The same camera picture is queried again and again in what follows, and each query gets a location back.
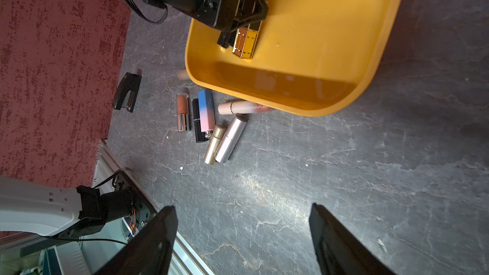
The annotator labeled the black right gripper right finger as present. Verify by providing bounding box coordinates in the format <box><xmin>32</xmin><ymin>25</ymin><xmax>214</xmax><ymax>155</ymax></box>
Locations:
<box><xmin>309</xmin><ymin>203</ymin><xmax>393</xmax><ymax>275</ymax></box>

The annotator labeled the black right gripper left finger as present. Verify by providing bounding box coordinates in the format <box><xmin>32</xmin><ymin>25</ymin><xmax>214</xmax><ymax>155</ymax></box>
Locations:
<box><xmin>96</xmin><ymin>206</ymin><xmax>178</xmax><ymax>274</ymax></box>

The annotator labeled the gold black square lipstick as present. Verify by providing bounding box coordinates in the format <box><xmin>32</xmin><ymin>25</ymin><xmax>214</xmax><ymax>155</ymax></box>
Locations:
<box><xmin>233</xmin><ymin>22</ymin><xmax>262</xmax><ymax>59</ymax></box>

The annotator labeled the black lipstick short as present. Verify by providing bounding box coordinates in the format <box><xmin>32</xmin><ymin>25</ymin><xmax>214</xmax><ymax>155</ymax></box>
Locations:
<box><xmin>217</xmin><ymin>31</ymin><xmax>237</xmax><ymax>49</ymax></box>

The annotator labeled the yellow plastic storage tray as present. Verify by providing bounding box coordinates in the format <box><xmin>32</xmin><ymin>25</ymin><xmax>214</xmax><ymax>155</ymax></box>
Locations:
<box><xmin>185</xmin><ymin>0</ymin><xmax>401</xmax><ymax>117</ymax></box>

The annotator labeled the beige lipstick tube near tray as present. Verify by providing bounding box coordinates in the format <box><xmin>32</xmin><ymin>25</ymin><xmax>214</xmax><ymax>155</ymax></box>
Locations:
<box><xmin>177</xmin><ymin>69</ymin><xmax>191</xmax><ymax>81</ymax></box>

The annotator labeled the blue pink gradient lipstick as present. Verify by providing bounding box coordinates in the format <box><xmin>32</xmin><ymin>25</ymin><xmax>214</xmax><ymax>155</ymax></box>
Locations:
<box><xmin>197</xmin><ymin>89</ymin><xmax>216</xmax><ymax>139</ymax></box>

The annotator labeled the black lipstick beside gradient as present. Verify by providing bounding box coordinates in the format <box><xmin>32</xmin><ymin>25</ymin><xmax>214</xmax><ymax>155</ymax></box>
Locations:
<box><xmin>192</xmin><ymin>98</ymin><xmax>209</xmax><ymax>143</ymax></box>

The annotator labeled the gold lipstick tube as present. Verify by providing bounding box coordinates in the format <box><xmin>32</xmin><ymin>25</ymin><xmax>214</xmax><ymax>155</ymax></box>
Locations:
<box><xmin>204</xmin><ymin>125</ymin><xmax>227</xmax><ymax>165</ymax></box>

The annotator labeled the silver pink lipstick tube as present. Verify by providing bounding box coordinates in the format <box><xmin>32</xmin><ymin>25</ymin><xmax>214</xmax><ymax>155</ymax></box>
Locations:
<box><xmin>215</xmin><ymin>115</ymin><xmax>248</xmax><ymax>164</ymax></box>

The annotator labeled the pink nude lip gloss tube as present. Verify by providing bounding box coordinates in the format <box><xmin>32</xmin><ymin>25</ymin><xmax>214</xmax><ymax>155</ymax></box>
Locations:
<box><xmin>218</xmin><ymin>101</ymin><xmax>273</xmax><ymax>115</ymax></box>

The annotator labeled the brown clear lip gloss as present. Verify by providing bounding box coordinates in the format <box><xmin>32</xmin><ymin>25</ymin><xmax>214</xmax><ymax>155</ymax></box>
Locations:
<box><xmin>176</xmin><ymin>94</ymin><xmax>190</xmax><ymax>132</ymax></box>

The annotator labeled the black clip on table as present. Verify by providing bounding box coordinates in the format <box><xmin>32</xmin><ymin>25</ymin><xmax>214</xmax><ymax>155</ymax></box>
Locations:
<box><xmin>112</xmin><ymin>73</ymin><xmax>142</xmax><ymax>113</ymax></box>

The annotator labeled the aluminium front rail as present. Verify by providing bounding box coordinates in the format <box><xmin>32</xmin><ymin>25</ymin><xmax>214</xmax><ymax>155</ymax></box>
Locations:
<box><xmin>98</xmin><ymin>141</ymin><xmax>215</xmax><ymax>274</ymax></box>

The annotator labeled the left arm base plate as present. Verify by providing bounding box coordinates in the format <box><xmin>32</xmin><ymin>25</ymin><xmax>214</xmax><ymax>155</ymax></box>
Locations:
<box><xmin>112</xmin><ymin>169</ymin><xmax>157</xmax><ymax>238</ymax></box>

